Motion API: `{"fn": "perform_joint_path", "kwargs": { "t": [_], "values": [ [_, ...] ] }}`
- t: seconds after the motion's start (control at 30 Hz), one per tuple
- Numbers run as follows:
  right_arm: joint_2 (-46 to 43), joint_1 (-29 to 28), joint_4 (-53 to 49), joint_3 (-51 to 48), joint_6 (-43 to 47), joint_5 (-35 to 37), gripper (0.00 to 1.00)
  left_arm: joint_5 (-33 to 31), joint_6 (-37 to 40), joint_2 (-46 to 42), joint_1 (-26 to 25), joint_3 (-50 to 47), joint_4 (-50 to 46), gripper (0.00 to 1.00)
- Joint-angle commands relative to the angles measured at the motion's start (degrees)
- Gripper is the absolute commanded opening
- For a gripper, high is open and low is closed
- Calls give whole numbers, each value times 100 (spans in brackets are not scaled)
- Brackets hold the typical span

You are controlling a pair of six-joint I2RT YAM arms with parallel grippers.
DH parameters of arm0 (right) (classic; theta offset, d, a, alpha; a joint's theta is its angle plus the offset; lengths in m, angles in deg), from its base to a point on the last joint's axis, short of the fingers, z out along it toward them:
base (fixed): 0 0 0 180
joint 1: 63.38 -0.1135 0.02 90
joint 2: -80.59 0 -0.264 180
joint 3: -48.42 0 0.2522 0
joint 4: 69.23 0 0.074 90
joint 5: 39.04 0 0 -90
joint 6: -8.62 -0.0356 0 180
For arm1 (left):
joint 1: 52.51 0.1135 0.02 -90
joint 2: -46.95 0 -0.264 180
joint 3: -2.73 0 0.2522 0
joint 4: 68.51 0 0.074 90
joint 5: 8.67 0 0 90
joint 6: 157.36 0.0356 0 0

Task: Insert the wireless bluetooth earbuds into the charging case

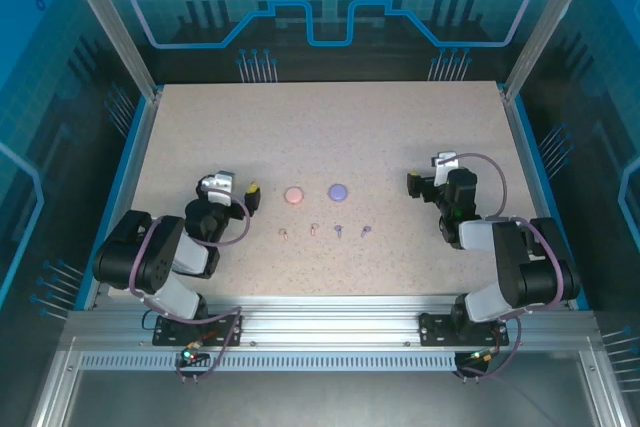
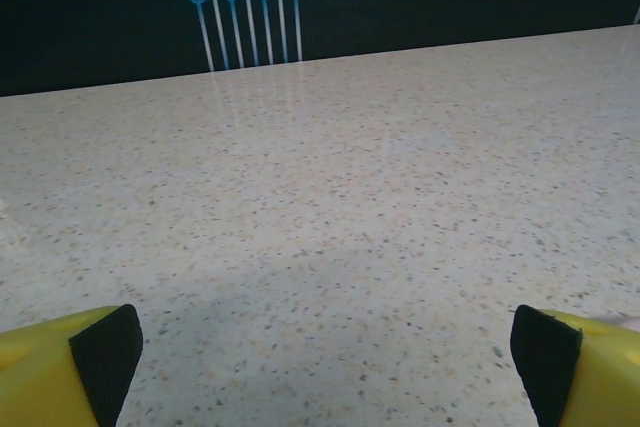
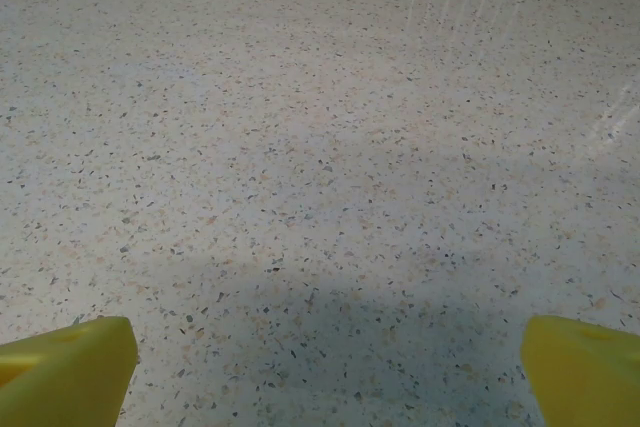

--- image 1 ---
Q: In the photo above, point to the aluminium frame post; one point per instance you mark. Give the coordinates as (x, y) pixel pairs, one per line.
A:
(112, 22)
(544, 22)

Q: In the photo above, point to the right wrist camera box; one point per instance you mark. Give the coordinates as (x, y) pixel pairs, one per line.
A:
(442, 164)

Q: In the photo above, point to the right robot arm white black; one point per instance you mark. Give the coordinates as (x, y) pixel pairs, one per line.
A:
(535, 267)

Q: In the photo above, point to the aluminium mounting rail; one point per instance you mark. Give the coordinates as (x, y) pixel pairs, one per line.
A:
(325, 322)

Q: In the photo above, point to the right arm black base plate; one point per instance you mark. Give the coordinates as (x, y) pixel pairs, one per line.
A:
(435, 329)

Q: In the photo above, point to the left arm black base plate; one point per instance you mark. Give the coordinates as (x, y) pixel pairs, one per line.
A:
(170, 334)

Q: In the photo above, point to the small LED connector board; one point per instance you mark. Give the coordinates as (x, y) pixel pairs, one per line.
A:
(480, 357)
(191, 353)

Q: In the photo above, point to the pink earbud charging case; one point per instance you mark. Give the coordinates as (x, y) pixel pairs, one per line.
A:
(293, 195)

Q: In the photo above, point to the purple earbud charging case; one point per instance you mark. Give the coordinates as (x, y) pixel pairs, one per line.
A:
(338, 191)

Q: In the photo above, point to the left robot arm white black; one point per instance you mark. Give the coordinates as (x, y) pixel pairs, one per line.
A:
(160, 257)

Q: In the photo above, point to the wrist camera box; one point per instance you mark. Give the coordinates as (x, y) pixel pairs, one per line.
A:
(220, 180)
(442, 164)

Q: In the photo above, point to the blue table edge strip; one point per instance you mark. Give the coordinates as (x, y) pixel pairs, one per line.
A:
(532, 147)
(125, 182)

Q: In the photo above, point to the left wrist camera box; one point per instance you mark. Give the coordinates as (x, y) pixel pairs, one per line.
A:
(220, 180)

